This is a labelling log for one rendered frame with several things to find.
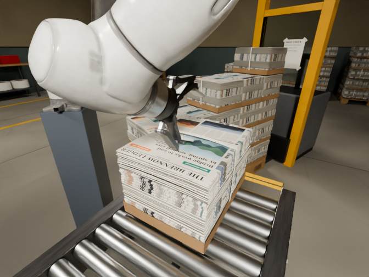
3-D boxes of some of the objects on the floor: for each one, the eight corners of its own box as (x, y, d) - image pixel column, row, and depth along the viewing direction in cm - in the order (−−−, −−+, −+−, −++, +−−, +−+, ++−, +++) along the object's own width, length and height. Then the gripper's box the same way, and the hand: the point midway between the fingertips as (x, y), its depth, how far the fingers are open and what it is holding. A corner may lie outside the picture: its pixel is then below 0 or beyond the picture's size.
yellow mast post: (283, 164, 238) (331, -29, 160) (286, 161, 243) (335, -27, 165) (290, 167, 231) (344, -32, 153) (294, 165, 236) (348, -29, 158)
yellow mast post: (239, 144, 286) (260, -11, 207) (242, 143, 290) (264, -10, 212) (244, 147, 279) (267, -13, 201) (248, 145, 284) (272, -12, 206)
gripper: (151, 39, 42) (194, 76, 61) (125, 152, 43) (175, 154, 62) (181, 39, 38) (216, 78, 57) (151, 161, 39) (196, 160, 58)
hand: (193, 117), depth 58 cm, fingers open, 13 cm apart
